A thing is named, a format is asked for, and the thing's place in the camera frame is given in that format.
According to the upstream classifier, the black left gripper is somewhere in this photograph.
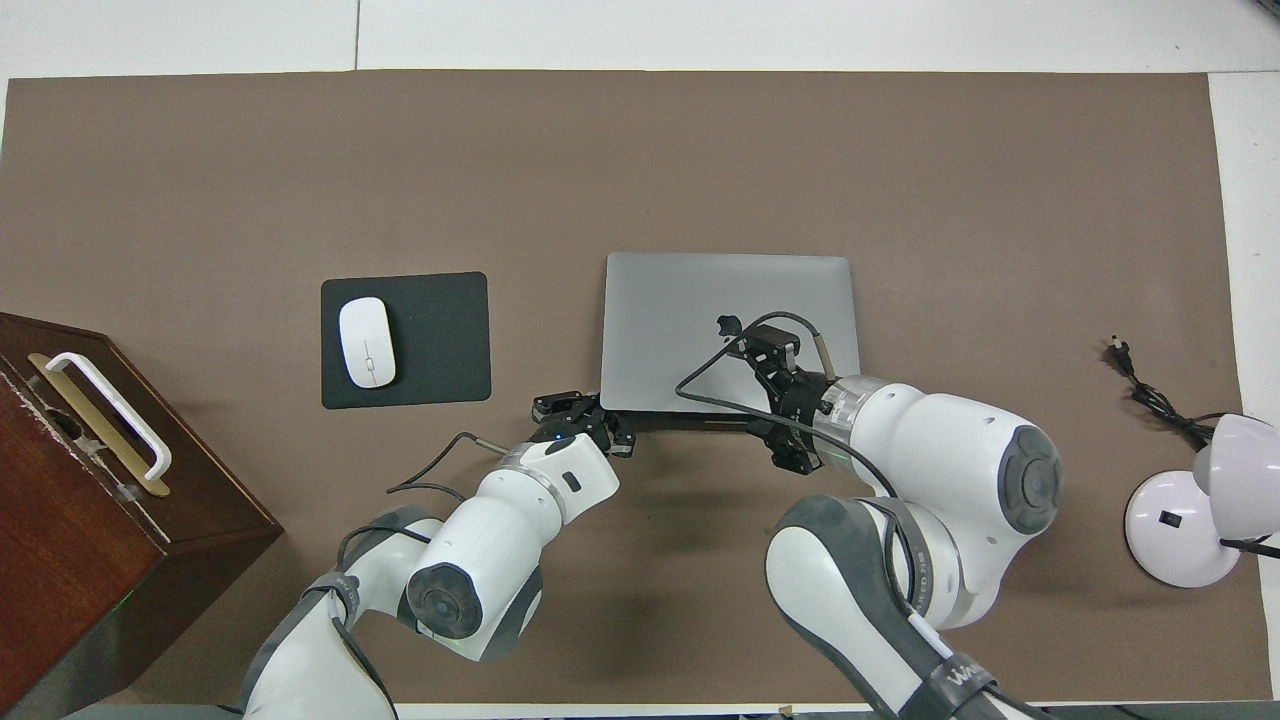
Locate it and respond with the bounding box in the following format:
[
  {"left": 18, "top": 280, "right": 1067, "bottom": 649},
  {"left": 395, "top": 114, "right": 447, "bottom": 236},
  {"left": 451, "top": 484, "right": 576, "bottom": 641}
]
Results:
[{"left": 532, "top": 390, "right": 637, "bottom": 459}]

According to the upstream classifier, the white desk lamp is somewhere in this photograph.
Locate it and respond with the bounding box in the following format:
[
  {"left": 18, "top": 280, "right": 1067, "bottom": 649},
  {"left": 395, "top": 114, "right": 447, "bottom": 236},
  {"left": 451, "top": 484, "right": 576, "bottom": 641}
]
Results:
[{"left": 1124, "top": 413, "right": 1280, "bottom": 589}]

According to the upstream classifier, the dark wooden box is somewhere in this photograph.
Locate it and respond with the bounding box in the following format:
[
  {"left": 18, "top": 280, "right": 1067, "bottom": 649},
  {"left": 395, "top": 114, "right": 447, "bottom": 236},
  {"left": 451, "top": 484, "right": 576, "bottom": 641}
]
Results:
[{"left": 0, "top": 312, "right": 284, "bottom": 719}]

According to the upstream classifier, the white box handle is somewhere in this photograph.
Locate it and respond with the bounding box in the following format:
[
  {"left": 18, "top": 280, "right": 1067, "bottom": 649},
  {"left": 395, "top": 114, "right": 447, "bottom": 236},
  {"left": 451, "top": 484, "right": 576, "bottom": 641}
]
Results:
[{"left": 45, "top": 353, "right": 173, "bottom": 483}]

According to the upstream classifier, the brass handle plate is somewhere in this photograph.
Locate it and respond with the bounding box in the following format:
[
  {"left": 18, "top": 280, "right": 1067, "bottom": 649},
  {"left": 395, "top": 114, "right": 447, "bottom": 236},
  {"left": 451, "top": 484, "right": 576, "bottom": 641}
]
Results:
[{"left": 28, "top": 353, "right": 171, "bottom": 498}]

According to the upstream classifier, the grey Apple laptop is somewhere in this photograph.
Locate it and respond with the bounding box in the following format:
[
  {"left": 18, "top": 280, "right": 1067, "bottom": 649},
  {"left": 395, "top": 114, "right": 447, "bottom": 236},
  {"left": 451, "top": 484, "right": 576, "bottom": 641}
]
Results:
[{"left": 599, "top": 251, "right": 863, "bottom": 431}]

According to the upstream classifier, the brown table mat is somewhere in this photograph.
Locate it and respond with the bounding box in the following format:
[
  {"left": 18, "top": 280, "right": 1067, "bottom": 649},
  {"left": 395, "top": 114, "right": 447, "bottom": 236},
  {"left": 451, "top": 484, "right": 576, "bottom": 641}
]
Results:
[{"left": 0, "top": 70, "right": 1246, "bottom": 706}]

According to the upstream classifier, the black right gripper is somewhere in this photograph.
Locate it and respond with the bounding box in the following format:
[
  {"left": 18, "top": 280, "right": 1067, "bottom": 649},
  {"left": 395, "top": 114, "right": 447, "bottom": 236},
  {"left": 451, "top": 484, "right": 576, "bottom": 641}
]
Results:
[{"left": 740, "top": 323, "right": 831, "bottom": 476}]

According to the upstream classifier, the black mouse pad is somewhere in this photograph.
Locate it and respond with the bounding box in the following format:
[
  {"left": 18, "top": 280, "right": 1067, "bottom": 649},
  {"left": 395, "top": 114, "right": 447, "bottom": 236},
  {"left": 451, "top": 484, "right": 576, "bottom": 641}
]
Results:
[{"left": 320, "top": 271, "right": 492, "bottom": 410}]

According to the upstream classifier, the black lamp power cable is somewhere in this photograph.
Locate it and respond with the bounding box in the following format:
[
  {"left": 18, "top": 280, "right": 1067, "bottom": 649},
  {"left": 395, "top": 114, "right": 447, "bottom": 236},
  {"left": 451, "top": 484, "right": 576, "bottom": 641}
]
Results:
[{"left": 1105, "top": 338, "right": 1280, "bottom": 561}]

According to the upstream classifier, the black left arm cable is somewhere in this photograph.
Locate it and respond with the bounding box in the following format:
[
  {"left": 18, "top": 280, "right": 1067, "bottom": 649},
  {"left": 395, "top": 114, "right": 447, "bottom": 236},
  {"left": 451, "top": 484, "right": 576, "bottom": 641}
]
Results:
[{"left": 387, "top": 432, "right": 511, "bottom": 496}]

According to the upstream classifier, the white computer mouse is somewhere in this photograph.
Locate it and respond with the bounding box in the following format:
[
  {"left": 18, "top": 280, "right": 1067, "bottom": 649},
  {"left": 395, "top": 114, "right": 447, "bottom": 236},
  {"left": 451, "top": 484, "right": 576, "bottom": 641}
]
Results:
[{"left": 338, "top": 297, "right": 398, "bottom": 390}]

